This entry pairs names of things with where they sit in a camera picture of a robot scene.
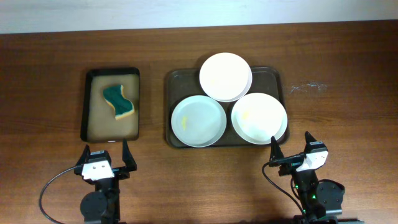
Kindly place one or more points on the grey plate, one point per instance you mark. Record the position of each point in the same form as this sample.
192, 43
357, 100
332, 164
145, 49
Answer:
198, 121

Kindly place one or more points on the black water basin tray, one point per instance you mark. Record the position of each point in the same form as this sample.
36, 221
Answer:
99, 122

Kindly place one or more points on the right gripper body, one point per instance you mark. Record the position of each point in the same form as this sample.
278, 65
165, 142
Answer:
288, 170

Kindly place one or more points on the white plate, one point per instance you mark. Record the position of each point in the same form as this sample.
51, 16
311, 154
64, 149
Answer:
225, 77
258, 117

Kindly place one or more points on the dark brown serving tray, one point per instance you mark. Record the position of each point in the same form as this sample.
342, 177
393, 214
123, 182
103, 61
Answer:
183, 83

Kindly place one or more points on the white plate top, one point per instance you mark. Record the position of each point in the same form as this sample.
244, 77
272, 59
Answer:
225, 77

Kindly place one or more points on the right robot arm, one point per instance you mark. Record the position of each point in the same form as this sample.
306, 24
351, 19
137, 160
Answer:
319, 200

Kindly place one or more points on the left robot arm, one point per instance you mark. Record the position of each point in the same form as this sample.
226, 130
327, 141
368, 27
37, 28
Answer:
102, 205

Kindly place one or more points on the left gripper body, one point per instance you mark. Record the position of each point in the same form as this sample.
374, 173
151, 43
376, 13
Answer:
120, 173

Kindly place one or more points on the green yellow sponge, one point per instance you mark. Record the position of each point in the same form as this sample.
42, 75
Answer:
114, 96

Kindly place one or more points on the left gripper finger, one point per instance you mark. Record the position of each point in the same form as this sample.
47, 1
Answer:
130, 164
82, 160

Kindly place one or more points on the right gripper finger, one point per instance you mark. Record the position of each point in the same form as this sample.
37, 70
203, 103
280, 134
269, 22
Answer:
310, 142
278, 159

